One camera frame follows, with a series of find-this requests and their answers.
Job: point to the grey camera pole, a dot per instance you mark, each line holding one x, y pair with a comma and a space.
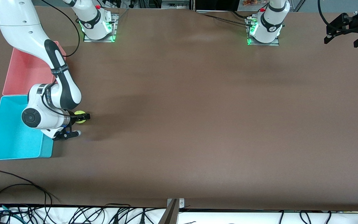
170, 216

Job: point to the yellow tennis ball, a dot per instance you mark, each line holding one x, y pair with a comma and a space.
80, 122

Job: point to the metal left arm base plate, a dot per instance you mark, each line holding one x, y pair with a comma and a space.
264, 44

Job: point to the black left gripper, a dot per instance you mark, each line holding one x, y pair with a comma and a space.
351, 22

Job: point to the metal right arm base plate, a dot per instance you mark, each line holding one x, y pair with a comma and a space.
115, 21

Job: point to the metal mounting bracket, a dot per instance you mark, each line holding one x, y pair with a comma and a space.
182, 202

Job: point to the pink plastic bin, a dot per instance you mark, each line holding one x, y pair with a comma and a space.
20, 77

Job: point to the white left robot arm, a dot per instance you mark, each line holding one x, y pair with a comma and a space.
270, 25

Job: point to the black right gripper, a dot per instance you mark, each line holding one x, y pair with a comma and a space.
71, 118

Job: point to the small orange object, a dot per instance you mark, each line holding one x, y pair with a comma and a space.
250, 2

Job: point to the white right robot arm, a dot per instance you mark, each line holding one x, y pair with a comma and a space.
17, 28

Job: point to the blue plastic bin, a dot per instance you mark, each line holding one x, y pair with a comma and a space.
11, 143

